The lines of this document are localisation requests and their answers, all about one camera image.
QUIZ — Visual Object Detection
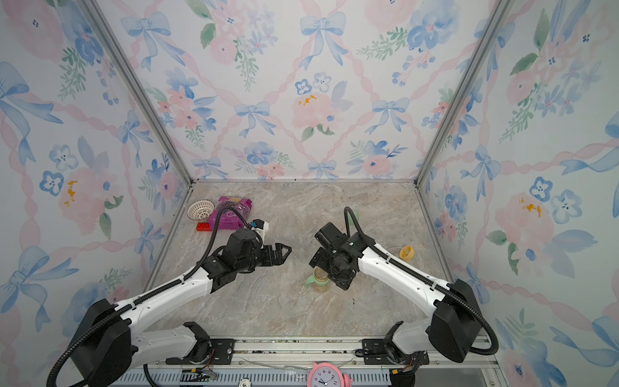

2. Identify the purple snack bag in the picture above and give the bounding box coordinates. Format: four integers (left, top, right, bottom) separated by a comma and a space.
209, 196, 253, 230

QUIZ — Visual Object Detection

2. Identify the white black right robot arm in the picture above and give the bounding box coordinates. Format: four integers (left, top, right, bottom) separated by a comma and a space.
309, 223, 483, 364

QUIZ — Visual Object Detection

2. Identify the white mesh basket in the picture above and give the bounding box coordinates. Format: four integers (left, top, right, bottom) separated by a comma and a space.
186, 199, 215, 222

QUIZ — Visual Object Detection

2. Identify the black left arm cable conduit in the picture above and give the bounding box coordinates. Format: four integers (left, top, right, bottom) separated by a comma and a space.
45, 202, 255, 387

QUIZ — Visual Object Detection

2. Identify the red toy brick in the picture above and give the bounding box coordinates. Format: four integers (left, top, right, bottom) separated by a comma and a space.
196, 223, 212, 232

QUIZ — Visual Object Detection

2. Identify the pink alarm clock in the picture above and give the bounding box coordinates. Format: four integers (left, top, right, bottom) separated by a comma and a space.
306, 362, 352, 387

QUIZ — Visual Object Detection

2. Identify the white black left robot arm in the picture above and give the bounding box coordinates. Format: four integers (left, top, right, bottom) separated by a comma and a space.
53, 228, 292, 386

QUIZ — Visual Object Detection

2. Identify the amber baby bottle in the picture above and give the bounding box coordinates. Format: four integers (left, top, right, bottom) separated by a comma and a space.
310, 267, 332, 293

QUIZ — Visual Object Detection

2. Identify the green dome bottle cap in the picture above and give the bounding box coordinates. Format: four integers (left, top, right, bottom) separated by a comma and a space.
348, 210, 359, 223

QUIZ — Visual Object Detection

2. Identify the yellow screw collar with straw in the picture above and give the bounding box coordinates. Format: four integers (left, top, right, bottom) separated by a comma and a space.
399, 245, 416, 261

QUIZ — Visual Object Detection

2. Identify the aluminium corner post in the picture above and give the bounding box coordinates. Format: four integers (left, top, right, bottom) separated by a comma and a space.
414, 0, 513, 190
77, 0, 193, 186

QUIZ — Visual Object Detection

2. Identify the aluminium corner post left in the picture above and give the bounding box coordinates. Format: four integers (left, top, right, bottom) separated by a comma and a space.
77, 0, 193, 186

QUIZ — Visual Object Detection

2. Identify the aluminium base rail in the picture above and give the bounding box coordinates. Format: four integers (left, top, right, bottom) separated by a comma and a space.
114, 336, 507, 386

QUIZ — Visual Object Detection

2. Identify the aluminium corner post right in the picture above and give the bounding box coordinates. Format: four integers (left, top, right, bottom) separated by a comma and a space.
414, 0, 513, 190

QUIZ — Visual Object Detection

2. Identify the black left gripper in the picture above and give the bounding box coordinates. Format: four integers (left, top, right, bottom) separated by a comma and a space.
238, 242, 293, 274

